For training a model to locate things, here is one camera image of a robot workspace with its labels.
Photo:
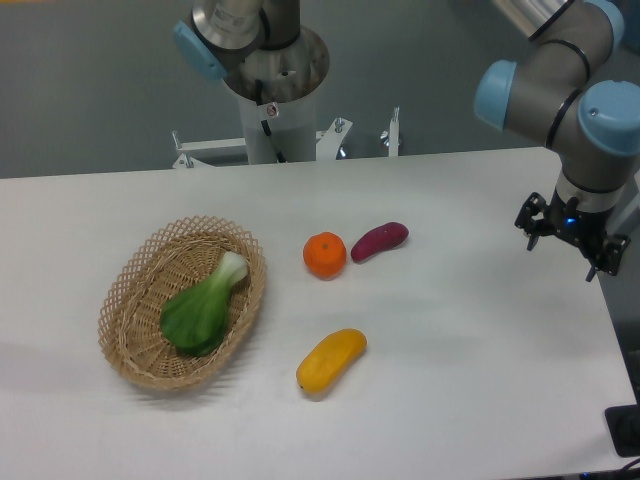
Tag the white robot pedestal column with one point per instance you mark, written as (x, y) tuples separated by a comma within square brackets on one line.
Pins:
[(276, 92)]

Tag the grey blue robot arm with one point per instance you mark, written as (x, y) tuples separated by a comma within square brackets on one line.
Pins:
[(550, 99)]

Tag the orange tangerine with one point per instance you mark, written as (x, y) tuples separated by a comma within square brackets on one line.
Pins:
[(324, 255)]

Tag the black device at table edge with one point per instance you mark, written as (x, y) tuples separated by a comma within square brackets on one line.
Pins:
[(623, 425)]

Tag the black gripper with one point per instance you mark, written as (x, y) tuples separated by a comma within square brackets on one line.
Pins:
[(583, 230)]

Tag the purple sweet potato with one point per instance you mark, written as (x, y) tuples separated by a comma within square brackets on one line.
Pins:
[(379, 239)]

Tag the yellow mango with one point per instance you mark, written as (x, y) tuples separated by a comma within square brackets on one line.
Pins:
[(329, 359)]

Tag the white metal frame bracket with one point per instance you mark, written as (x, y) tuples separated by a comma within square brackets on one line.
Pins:
[(214, 153)]

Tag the green bok choy vegetable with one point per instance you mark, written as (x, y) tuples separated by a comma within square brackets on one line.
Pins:
[(195, 320)]

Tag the woven wicker basket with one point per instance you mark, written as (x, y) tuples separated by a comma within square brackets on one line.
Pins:
[(175, 257)]

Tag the white bracket with bolt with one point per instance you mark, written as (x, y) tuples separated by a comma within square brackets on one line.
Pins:
[(390, 138)]

